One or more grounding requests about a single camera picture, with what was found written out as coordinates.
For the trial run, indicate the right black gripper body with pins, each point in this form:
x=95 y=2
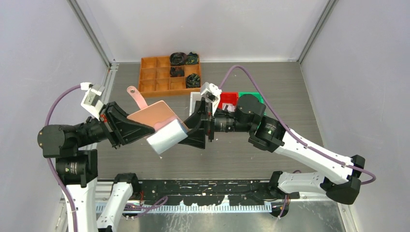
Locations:
x=223 y=121

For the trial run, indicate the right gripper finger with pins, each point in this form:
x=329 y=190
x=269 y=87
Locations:
x=196 y=138
x=199 y=118

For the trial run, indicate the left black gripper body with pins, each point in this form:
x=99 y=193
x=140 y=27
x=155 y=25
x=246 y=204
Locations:
x=102 y=128

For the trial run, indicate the tan leather card holder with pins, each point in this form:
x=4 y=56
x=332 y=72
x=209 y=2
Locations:
x=169 y=129

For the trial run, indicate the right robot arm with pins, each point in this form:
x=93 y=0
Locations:
x=334 y=175

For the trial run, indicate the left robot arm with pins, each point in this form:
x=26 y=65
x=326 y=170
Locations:
x=76 y=168

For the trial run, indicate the white cards in red bin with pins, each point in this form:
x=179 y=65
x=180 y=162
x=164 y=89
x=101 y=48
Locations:
x=228 y=107

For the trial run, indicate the white bin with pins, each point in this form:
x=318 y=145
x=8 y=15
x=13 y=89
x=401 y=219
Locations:
x=194 y=98

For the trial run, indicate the red bin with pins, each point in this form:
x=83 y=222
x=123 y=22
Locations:
x=228 y=97

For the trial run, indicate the black rolled belt lower right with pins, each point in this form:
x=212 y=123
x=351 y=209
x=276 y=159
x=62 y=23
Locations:
x=193 y=81

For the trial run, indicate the black rolled belt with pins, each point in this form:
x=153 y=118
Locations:
x=178 y=58
x=176 y=71
x=192 y=58
x=193 y=81

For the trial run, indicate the black rolled belt middle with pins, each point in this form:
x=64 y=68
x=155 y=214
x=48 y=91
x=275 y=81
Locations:
x=176 y=71

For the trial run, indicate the orange compartment tray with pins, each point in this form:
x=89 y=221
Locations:
x=155 y=79

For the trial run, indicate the black rolled belt top right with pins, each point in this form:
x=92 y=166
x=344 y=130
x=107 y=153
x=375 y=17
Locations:
x=192 y=58

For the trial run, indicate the black rolled belt top left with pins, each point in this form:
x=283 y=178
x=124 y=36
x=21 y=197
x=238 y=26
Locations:
x=178 y=58

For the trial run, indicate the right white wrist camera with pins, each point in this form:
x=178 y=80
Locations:
x=211 y=93

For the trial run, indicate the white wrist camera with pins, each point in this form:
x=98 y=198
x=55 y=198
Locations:
x=91 y=101
x=211 y=93

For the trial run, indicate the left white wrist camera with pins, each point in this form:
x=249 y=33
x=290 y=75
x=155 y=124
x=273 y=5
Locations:
x=91 y=101

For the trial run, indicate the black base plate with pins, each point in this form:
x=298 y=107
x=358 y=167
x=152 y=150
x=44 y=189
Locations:
x=203 y=192

